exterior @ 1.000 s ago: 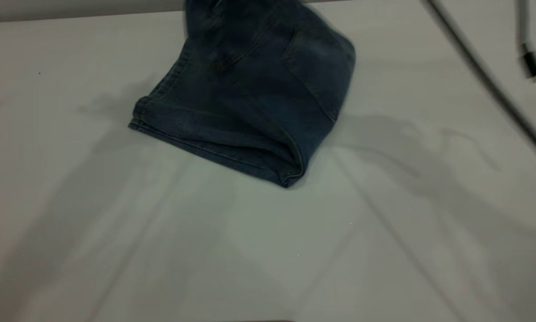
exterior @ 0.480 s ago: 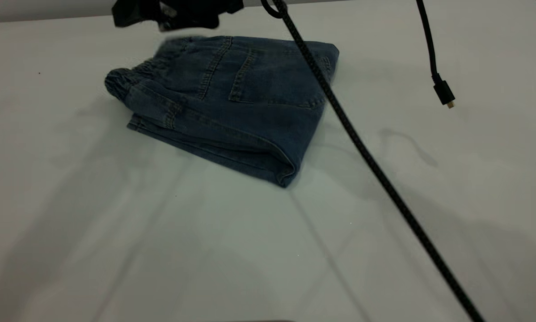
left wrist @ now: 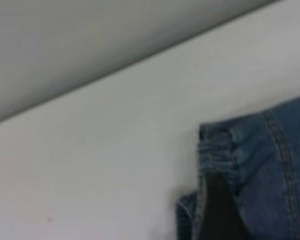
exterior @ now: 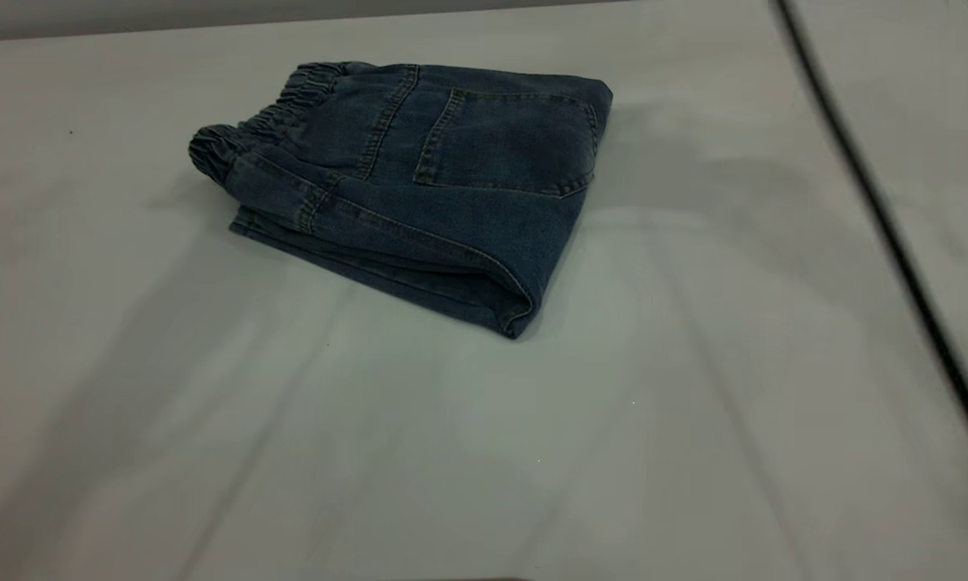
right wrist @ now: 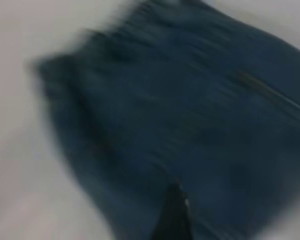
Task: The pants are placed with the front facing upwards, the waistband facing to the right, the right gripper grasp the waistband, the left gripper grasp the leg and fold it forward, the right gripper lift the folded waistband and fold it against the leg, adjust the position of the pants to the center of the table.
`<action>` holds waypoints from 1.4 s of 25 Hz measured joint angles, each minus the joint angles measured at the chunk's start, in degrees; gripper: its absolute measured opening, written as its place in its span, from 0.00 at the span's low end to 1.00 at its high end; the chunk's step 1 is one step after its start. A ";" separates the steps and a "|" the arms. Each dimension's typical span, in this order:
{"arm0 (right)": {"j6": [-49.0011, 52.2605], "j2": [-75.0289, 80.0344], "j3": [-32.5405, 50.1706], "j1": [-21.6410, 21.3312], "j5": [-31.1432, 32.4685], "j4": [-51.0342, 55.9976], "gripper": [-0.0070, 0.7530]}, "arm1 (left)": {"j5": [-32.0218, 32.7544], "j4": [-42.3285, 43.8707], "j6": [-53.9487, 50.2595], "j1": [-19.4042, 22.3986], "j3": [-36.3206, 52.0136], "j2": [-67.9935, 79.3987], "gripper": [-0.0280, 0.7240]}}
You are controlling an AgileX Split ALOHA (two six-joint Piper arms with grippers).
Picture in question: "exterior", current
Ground blue denim jeans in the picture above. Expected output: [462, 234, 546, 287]
[189, 61, 614, 340]

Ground black braided cable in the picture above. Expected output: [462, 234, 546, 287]
[777, 0, 968, 485]

